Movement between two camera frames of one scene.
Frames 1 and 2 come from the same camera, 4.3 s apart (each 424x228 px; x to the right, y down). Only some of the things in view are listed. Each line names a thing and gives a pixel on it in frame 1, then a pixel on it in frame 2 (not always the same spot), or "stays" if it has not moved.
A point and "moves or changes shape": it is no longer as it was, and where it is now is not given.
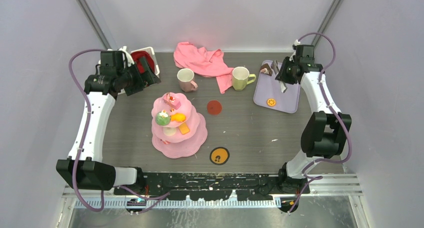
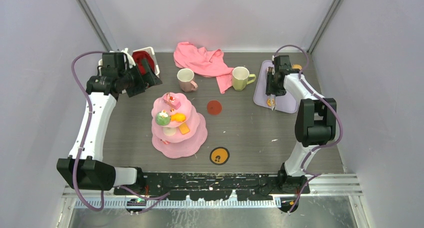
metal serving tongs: x=275 y=67 moves or changes shape
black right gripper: x=282 y=75 → x=270 y=89
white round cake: x=169 y=131 stays
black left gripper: x=139 y=86 stays
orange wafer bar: x=184 y=128 stays
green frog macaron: x=163 y=118 stays
